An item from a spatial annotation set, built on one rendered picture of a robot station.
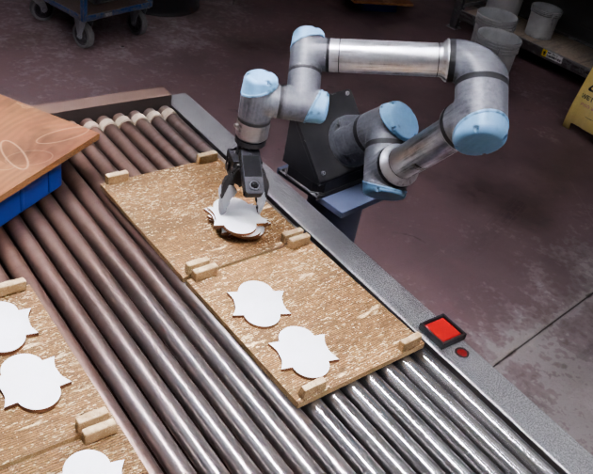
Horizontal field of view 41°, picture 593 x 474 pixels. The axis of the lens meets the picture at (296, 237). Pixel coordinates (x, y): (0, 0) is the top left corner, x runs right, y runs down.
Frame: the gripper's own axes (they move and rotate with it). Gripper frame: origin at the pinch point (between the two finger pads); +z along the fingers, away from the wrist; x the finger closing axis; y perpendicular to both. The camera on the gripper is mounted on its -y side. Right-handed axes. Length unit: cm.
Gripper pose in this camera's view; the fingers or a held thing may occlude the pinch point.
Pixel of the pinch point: (240, 213)
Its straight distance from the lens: 189.4
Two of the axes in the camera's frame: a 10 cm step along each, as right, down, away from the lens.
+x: -9.4, 0.3, -3.4
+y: -2.9, -6.1, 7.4
